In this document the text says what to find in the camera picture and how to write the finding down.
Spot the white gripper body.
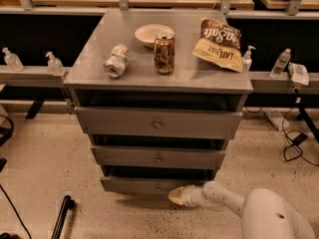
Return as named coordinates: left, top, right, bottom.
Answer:
left=181, top=185, right=206, bottom=207

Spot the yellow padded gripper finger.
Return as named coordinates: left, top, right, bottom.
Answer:
left=167, top=187, right=184, bottom=205

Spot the grey bottom drawer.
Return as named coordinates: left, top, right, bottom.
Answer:
left=101, top=165, right=215, bottom=194

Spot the grey drawer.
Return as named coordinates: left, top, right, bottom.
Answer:
left=91, top=145, right=225, bottom=169
left=101, top=165, right=215, bottom=194
left=75, top=107, right=242, bottom=139

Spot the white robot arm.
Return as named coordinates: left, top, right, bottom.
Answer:
left=168, top=181, right=316, bottom=239

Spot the grey middle drawer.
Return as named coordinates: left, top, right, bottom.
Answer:
left=91, top=145, right=225, bottom=169

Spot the grey wooden drawer cabinet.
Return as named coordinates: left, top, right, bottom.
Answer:
left=63, top=9, right=254, bottom=184

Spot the grey top drawer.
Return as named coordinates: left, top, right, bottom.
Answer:
left=75, top=107, right=242, bottom=139

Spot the black pole on floor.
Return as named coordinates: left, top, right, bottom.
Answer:
left=51, top=195, right=75, bottom=239

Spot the crushed silver green can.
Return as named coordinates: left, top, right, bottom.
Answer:
left=104, top=44, right=131, bottom=79

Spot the clear pump bottle right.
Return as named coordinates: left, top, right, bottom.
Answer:
left=241, top=46, right=255, bottom=72

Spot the clear pump bottle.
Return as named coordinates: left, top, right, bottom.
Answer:
left=241, top=46, right=255, bottom=72
left=2, top=47, right=24, bottom=71
left=46, top=52, right=66, bottom=76

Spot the brown upright soda can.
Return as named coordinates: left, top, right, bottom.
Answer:
left=154, top=33, right=174, bottom=75

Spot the brown sea salt chip bag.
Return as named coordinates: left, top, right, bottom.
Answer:
left=192, top=18, right=242, bottom=73

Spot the clear plastic water bottle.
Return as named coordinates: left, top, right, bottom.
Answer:
left=270, top=49, right=291, bottom=78

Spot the crumpled white plastic packet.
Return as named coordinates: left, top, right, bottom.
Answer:
left=288, top=63, right=309, bottom=86

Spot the white ceramic bowl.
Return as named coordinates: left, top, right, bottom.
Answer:
left=135, top=24, right=173, bottom=49

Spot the clear pump bottle far left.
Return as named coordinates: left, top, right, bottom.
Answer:
left=2, top=47, right=24, bottom=71

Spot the black power adapter with cable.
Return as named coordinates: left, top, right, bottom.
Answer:
left=281, top=89, right=319, bottom=167

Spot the grey metal shelf rail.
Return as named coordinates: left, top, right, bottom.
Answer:
left=0, top=66, right=64, bottom=88

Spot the black cable left floor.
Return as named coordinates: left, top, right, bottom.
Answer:
left=0, top=114, right=33, bottom=239

